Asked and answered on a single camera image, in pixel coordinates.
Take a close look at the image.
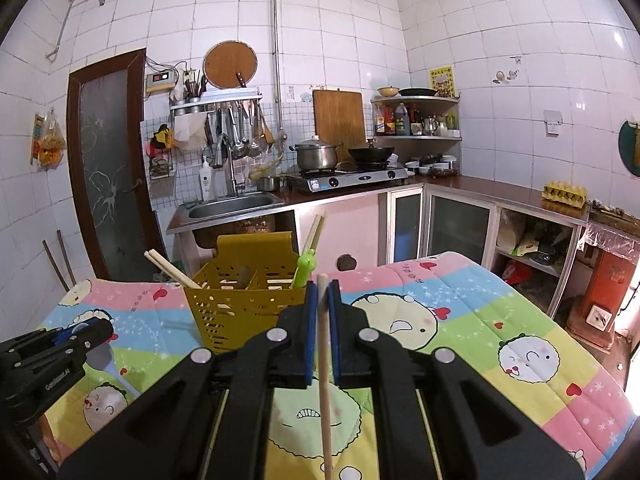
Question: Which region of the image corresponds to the wooden chopstick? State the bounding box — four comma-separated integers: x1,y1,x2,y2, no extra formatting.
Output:
300,214,322,257
317,273,335,480
149,249,205,287
307,215,327,256
144,252,201,290

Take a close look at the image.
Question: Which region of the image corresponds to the yellow egg carton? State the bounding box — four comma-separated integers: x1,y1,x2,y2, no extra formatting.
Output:
542,181,589,209

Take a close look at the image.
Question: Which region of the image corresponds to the row of hanging kitchen utensils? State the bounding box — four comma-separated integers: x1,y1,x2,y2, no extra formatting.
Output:
202,101,277,162

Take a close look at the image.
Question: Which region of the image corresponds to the yellow perforated utensil holder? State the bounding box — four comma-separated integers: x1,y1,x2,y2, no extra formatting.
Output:
183,231,312,357

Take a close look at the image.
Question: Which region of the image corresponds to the white plastic bag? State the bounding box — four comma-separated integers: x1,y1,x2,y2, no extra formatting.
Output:
174,112,208,152

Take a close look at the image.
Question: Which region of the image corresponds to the round wooden cutting board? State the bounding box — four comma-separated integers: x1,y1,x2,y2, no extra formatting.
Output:
202,40,258,92

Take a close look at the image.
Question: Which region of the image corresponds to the wooden stick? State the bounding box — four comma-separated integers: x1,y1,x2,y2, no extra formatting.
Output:
56,230,77,286

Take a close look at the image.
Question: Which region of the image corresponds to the dark framed glass door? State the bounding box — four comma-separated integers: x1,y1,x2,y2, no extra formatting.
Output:
66,49,168,283

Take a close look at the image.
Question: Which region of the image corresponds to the dark green round board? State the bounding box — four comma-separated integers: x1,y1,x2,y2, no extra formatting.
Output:
617,120,640,178

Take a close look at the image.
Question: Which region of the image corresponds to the row of condiment bottles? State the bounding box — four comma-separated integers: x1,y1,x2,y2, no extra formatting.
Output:
375,102,458,137

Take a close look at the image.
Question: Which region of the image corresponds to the yellow wall poster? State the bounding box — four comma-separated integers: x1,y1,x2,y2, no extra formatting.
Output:
427,64,457,99

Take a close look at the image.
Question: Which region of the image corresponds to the printed blanket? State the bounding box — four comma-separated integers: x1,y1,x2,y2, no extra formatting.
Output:
37,251,638,480

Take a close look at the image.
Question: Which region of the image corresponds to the metal spoon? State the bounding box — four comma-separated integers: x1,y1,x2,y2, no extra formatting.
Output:
87,342,142,397

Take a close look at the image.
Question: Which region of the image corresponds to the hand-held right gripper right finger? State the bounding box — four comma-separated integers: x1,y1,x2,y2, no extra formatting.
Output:
326,280,587,480

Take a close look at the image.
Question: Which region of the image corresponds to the steel sink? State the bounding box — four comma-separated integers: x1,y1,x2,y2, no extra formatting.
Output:
166,191,287,251

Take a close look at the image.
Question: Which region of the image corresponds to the yellow plastic bag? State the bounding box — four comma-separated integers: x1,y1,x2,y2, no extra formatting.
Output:
31,109,67,172

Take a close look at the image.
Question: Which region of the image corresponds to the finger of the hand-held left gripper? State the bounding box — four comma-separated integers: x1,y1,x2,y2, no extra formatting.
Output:
49,316,114,357

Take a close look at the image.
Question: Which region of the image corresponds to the kitchen counter cabinet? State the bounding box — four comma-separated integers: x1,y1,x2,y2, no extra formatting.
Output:
285,174,592,321

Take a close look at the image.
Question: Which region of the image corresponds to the white soap bottle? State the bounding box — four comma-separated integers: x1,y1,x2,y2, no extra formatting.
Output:
198,156,217,202

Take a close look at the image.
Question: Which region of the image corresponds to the green handled utensil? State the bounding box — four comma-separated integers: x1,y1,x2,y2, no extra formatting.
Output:
291,250,317,290

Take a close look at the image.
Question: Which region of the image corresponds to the steel wall utensil rack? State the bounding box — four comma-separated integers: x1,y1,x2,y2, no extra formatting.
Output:
169,87,264,116

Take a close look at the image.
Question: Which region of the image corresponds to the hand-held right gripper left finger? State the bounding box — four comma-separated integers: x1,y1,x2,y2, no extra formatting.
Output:
58,280,319,480

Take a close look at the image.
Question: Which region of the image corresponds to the small red cabinet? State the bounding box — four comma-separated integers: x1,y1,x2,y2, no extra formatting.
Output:
566,247,640,352

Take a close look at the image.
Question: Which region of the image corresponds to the wire grid wall rack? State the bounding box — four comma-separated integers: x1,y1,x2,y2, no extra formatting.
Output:
144,122,177,182

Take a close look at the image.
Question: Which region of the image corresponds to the steel faucet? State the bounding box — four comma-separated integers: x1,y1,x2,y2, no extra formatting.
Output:
214,134,247,197

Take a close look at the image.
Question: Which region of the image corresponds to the black wok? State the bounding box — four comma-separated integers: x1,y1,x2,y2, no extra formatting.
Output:
346,139,397,164

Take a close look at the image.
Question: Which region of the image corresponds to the metal wall pipe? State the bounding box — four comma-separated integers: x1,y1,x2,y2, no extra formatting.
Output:
46,0,281,133

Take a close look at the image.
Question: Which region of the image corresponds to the steel corner shelf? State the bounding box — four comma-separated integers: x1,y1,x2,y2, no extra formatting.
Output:
370,94,463,141

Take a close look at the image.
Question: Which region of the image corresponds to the rectangular wooden cutting board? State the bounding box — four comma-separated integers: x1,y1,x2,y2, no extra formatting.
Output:
312,88,367,161

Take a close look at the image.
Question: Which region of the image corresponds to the stack of bowls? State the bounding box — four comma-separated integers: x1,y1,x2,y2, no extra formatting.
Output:
404,154,460,179

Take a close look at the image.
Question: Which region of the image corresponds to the steel gas stove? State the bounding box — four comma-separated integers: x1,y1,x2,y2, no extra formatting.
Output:
285,162,411,196

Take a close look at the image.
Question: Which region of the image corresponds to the pink lace cloth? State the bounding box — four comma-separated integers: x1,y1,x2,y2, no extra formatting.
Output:
584,207,640,263

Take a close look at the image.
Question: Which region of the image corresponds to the steel pot with lid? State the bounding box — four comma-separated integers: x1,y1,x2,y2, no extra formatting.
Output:
289,135,343,171

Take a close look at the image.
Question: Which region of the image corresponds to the white sack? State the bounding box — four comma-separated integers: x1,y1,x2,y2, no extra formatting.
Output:
496,210,523,256

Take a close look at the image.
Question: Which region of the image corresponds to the red plastic bag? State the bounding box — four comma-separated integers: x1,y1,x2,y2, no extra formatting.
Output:
501,260,533,286

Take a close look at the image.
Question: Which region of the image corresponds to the steel cutlery cup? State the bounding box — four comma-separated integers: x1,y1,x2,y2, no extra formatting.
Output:
182,67,208,103

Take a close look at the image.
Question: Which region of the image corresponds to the digital timer box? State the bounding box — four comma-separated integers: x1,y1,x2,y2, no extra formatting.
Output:
145,71,177,94

